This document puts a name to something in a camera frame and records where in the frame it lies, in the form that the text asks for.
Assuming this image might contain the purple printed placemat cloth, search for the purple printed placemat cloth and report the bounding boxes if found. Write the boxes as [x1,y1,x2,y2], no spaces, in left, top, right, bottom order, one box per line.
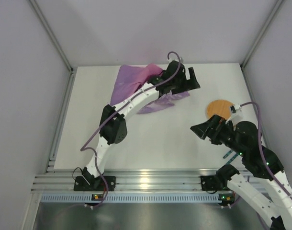
[110,64,190,114]

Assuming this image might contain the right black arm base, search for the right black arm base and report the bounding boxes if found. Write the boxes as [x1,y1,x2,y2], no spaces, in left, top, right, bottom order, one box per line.
[200,175,230,193]

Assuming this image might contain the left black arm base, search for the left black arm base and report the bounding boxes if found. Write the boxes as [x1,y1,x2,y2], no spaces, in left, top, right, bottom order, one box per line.
[73,176,116,192]

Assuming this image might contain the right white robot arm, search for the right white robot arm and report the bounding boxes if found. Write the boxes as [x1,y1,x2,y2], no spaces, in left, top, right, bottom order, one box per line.
[190,115,292,230]

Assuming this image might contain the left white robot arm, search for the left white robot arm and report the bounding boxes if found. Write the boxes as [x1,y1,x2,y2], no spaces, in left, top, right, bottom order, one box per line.
[80,60,200,188]

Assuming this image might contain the round woven bamboo plate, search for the round woven bamboo plate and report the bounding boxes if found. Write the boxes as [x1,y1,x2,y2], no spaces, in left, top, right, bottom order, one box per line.
[206,99,234,120]

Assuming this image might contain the spoon with teal handle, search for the spoon with teal handle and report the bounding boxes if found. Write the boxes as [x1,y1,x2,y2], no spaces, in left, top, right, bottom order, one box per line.
[223,150,233,159]

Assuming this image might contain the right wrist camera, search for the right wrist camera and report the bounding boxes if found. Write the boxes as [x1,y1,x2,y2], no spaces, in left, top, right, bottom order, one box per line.
[229,104,242,120]

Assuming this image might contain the fork with teal handle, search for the fork with teal handle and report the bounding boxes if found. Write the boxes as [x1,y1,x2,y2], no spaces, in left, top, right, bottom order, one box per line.
[226,154,238,165]

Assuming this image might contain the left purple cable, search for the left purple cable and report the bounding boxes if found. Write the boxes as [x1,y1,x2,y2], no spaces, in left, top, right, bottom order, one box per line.
[79,51,180,208]

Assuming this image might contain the right aluminium frame post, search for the right aluminium frame post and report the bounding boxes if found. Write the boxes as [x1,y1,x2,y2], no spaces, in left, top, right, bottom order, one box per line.
[240,0,287,69]

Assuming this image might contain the aluminium frame post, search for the aluminium frame post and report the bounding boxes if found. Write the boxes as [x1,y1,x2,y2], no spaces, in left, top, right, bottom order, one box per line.
[240,0,287,69]
[26,0,74,72]

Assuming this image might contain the left aluminium frame post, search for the left aluminium frame post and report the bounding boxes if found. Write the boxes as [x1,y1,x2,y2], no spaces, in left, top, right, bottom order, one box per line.
[26,0,74,72]

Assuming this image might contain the perforated grey cable duct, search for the perforated grey cable duct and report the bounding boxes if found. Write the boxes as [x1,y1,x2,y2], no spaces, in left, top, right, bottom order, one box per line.
[41,193,234,204]

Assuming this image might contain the aluminium mounting rail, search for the aluminium mounting rail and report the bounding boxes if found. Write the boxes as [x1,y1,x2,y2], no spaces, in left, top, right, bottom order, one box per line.
[31,169,215,193]

